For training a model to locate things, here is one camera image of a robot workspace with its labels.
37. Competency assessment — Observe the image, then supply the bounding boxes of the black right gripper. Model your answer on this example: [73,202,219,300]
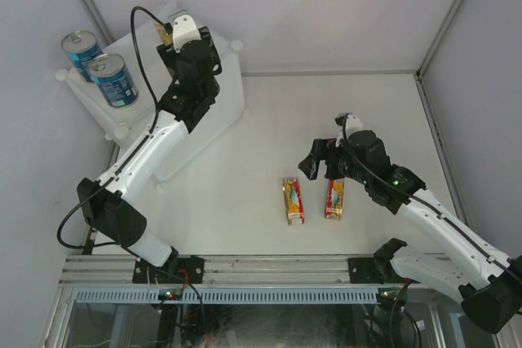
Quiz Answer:
[299,138,370,186]

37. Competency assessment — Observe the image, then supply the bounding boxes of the red sardine tin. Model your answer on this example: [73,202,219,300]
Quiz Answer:
[282,178,305,226]
[325,178,344,221]

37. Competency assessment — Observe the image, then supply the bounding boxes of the dark blue tall can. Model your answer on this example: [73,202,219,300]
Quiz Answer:
[88,53,139,108]

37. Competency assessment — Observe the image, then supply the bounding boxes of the light blue labelled can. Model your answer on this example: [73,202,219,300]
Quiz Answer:
[60,30,103,82]

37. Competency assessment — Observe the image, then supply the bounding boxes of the green can with plastic lid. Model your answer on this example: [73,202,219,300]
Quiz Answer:
[153,1,178,46]

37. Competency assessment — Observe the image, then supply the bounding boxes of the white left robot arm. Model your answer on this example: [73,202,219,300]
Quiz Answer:
[77,22,222,283]

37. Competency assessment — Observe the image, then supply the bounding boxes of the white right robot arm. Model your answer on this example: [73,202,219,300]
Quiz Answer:
[298,130,521,334]

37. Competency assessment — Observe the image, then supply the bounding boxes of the white plastic cube cabinet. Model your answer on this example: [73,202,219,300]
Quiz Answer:
[64,20,246,183]

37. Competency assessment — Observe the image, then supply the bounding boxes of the right controller circuit board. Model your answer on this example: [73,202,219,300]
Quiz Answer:
[377,287,402,302]

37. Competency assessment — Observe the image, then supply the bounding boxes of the controller circuit board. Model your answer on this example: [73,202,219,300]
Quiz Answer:
[158,289,184,302]
[377,287,402,302]

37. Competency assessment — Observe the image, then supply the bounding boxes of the left controller circuit board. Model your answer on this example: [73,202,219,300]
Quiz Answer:
[158,289,184,302]

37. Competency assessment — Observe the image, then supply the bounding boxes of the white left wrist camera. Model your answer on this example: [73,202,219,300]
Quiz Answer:
[171,14,201,54]

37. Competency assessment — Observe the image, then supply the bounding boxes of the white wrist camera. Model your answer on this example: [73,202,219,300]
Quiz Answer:
[335,112,363,139]
[171,14,201,54]

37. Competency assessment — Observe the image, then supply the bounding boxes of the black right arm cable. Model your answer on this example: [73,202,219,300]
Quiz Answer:
[341,113,522,284]

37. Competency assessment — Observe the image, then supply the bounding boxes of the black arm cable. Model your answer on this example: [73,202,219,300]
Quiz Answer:
[341,113,522,284]
[55,5,170,249]

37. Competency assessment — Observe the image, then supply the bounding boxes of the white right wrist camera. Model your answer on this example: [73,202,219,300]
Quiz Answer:
[335,112,363,139]

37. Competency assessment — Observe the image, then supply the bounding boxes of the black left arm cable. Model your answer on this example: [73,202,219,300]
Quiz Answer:
[55,5,170,249]

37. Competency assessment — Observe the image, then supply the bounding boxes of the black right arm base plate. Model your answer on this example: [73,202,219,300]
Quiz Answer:
[347,257,393,284]

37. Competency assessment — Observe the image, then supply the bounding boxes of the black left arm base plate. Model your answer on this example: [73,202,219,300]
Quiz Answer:
[132,256,205,284]

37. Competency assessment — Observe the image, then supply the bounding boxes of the aluminium frame rail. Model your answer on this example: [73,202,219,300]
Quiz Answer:
[59,254,405,288]

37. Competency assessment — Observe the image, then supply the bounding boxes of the slotted grey cable duct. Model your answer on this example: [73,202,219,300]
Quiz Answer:
[75,287,378,305]

